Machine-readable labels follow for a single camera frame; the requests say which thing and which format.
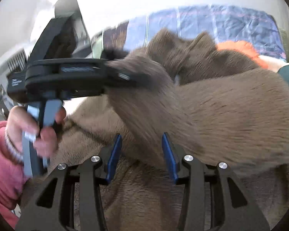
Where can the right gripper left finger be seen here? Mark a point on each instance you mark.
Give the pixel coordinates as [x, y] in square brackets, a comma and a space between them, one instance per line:
[51, 206]

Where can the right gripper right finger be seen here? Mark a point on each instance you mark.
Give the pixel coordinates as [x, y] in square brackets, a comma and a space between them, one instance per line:
[231, 206]

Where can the brown fleece garment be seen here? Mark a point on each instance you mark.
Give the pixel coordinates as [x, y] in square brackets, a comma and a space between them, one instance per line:
[219, 105]

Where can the left hand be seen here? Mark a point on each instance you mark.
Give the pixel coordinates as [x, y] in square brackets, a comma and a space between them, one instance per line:
[19, 121]

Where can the dark deer-print quilt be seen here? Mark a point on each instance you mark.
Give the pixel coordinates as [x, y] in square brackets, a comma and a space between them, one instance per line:
[109, 43]

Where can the orange puffer jacket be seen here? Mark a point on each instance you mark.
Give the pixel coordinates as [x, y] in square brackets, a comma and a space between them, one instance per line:
[248, 49]

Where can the blue plaid pillow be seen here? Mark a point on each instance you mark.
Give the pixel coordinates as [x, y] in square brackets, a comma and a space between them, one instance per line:
[221, 22]

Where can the white wire rack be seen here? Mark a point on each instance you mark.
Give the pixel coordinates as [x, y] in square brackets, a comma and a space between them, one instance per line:
[16, 62]

